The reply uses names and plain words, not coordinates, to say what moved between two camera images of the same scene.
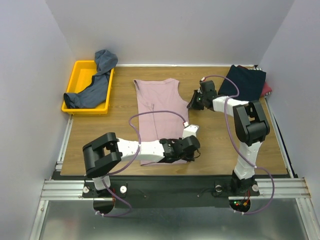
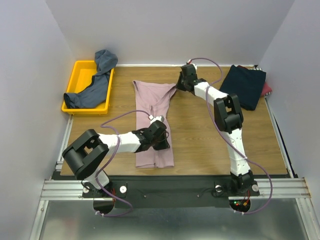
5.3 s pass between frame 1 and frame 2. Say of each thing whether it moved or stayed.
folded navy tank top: stayed
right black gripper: moved
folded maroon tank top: stayed
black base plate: stayed
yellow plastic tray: stayed
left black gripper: moved
